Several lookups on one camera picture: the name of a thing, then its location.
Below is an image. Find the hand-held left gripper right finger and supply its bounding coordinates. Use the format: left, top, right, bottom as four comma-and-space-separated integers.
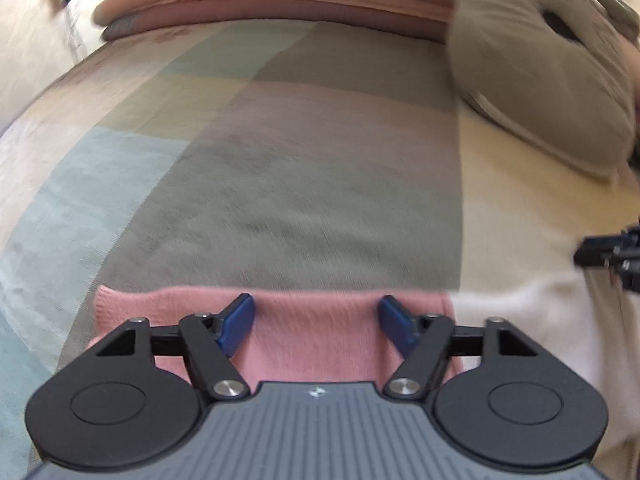
378, 296, 543, 402

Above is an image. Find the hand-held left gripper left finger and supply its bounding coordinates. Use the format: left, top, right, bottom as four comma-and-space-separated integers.
95, 293, 256, 402

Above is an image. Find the grey cat face cushion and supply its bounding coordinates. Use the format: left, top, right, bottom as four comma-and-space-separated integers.
447, 0, 640, 181

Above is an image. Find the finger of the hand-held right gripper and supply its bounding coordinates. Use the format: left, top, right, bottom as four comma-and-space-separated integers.
574, 225, 640, 291

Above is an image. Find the pink floral folded quilt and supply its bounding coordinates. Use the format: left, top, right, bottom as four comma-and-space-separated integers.
92, 0, 461, 43

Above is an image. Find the pink and white sweater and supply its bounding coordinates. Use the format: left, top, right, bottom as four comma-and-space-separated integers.
87, 272, 640, 461

